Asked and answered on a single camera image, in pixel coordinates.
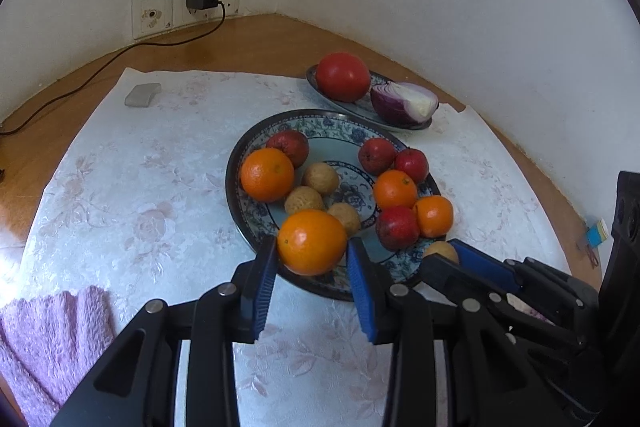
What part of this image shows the small blue plate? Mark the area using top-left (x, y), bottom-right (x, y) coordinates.
top-left (306, 65), bottom-right (433, 131)

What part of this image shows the purple towel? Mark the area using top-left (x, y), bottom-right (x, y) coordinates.
top-left (1, 286), bottom-right (115, 426)

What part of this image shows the brown longan fruit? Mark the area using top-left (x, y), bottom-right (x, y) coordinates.
top-left (302, 162), bottom-right (340, 196)
top-left (284, 185), bottom-right (324, 216)
top-left (422, 241), bottom-right (459, 263)
top-left (326, 202), bottom-right (361, 237)

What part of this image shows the white wall socket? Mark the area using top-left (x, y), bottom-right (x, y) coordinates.
top-left (172, 0), bottom-right (240, 27)

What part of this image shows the small red apple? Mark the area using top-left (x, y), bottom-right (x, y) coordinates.
top-left (375, 207), bottom-right (420, 251)

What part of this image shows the black power cable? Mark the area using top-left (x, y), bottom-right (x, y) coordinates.
top-left (0, 0), bottom-right (228, 137)

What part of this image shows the grey eraser block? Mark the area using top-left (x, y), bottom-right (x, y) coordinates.
top-left (125, 82), bottom-right (162, 108)

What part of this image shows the red apple with stem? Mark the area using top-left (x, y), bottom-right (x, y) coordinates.
top-left (358, 138), bottom-right (397, 176)

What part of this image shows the small blue object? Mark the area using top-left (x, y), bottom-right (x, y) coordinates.
top-left (578, 219), bottom-right (610, 257)

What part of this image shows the dark red apple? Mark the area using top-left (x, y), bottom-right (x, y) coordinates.
top-left (266, 129), bottom-right (309, 169)

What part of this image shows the red apple among oranges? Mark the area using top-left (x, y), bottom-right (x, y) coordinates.
top-left (394, 148), bottom-right (430, 185)

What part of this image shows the large blue patterned plate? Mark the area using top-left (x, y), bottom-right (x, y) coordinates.
top-left (226, 108), bottom-right (433, 286)

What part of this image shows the orange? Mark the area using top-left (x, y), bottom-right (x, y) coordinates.
top-left (413, 195), bottom-right (454, 239)
top-left (277, 209), bottom-right (348, 277)
top-left (240, 147), bottom-right (295, 202)
top-left (373, 169), bottom-right (419, 210)

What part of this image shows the red tomato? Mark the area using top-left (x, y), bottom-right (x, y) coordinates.
top-left (316, 52), bottom-right (371, 103)

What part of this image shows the white coaxial wall plate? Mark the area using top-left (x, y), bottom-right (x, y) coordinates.
top-left (131, 0), bottom-right (172, 40)

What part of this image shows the halved purple onion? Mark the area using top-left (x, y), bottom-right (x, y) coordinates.
top-left (370, 82), bottom-right (439, 127)

